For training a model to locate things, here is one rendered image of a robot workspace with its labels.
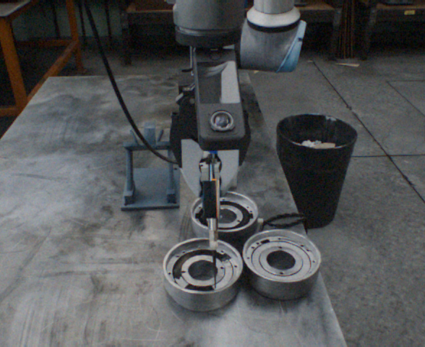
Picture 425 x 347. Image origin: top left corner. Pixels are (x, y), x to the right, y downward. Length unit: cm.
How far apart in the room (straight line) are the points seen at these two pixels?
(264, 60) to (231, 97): 58
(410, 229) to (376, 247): 22
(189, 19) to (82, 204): 44
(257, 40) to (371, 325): 109
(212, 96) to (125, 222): 35
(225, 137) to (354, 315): 135
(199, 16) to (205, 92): 7
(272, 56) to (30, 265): 65
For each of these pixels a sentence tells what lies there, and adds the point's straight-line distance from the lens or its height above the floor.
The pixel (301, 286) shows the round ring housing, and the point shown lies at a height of 83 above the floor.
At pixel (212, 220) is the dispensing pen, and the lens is 56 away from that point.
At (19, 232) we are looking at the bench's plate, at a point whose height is 80.
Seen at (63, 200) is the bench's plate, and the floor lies 80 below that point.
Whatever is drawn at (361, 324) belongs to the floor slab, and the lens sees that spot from 169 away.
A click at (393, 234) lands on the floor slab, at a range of 211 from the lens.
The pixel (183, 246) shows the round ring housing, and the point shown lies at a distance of 63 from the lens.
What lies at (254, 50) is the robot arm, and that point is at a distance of 102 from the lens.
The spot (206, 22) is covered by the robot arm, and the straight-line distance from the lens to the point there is 46.
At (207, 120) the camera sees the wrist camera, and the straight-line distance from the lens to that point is 43.
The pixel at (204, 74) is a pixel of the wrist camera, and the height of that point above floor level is 110.
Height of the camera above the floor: 125
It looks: 32 degrees down
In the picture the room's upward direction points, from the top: straight up
